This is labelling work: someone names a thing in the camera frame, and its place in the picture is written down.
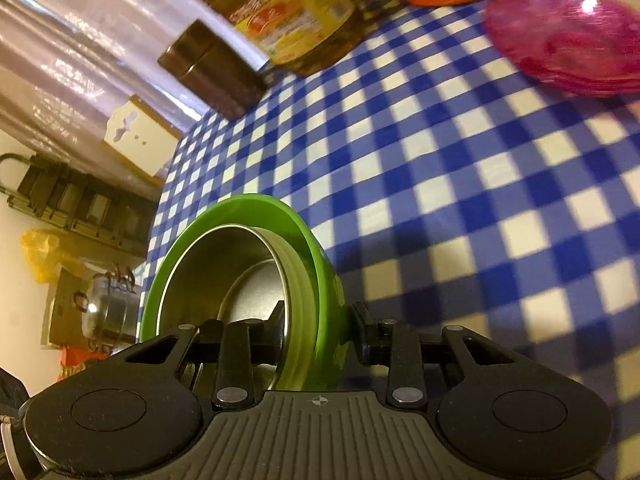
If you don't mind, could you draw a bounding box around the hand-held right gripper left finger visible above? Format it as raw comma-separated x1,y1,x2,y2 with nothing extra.
122,301,288,407

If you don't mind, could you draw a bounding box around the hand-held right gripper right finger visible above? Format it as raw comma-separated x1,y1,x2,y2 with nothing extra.
352,305,516,407

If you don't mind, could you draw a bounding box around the green bowl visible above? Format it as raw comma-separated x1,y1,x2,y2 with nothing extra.
139,195,351,393

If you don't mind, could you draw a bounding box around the stainless steel bowl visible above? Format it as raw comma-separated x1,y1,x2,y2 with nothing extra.
157,225,293,391

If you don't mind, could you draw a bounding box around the large purple plastic plate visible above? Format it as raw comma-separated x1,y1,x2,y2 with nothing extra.
482,0,640,99

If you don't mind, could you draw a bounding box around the small purple plastic plate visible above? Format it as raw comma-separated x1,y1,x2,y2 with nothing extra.
485,0,640,83

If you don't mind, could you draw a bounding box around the stainless steel pot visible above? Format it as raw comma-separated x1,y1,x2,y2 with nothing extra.
75,265,143,348

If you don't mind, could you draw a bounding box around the blue white checked tablecloth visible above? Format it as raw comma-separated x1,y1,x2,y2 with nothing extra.
132,0,640,480

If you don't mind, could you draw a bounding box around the orange bag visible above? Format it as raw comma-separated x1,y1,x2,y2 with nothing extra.
60,347,116,381

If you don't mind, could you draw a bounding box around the cardboard box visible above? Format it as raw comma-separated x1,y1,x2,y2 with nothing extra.
40,265,96,348

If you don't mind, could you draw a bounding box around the white wooden chair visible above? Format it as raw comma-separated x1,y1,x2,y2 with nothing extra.
102,95,183,178

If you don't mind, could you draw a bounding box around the dark storage rack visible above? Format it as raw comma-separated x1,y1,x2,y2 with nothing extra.
0,152,158,256

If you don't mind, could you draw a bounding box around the yellow plastic bag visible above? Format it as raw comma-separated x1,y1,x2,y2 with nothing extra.
20,229,76,285

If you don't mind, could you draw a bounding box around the brown metal canister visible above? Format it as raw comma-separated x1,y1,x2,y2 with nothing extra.
157,19,268,122

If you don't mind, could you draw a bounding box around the large cooking oil bottle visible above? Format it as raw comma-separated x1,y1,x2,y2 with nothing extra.
182,0,401,78

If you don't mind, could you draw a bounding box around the sheer white curtain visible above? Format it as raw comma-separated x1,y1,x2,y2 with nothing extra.
0,0,281,201

